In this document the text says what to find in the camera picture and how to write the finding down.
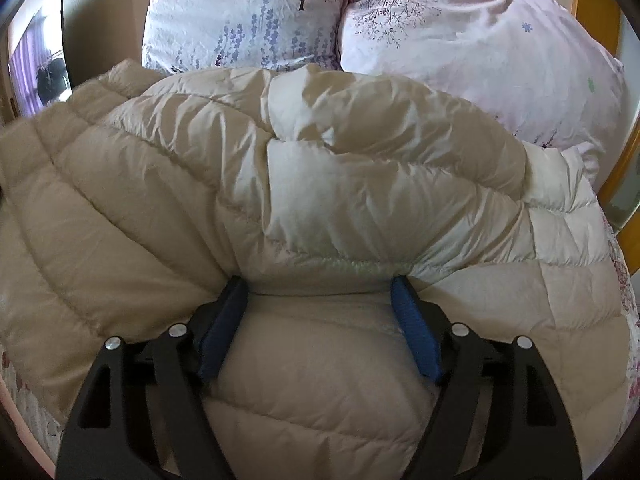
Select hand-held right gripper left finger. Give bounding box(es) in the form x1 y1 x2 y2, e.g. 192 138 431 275
55 276 251 480

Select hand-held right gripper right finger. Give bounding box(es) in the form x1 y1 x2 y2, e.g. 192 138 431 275
390 275 585 480

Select cream quilted duvet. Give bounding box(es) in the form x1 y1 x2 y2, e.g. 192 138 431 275
0 59 631 480

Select floral bedspread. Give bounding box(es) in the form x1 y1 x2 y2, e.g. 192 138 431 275
0 210 640 480

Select pink tree print pillow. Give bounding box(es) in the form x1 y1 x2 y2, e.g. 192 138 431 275
337 0 628 186

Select lavender print pillow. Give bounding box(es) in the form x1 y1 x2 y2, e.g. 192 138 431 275
141 0 351 73

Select wooden headboard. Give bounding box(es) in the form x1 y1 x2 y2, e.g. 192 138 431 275
570 0 640 231

